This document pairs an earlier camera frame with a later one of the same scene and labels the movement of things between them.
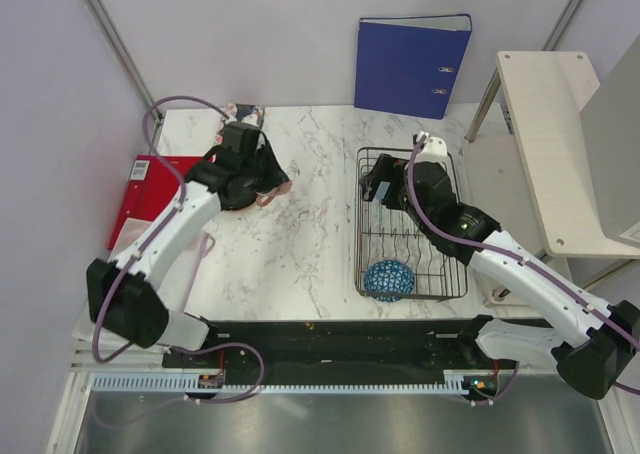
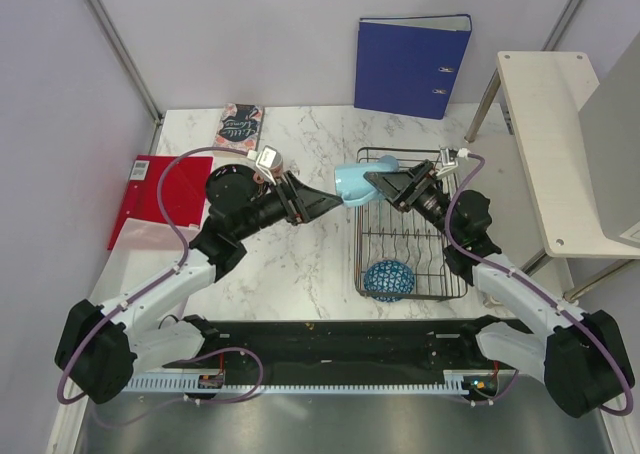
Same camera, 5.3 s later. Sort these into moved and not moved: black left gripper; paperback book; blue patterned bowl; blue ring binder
Moved: black left gripper
Not moved: blue patterned bowl; blue ring binder; paperback book
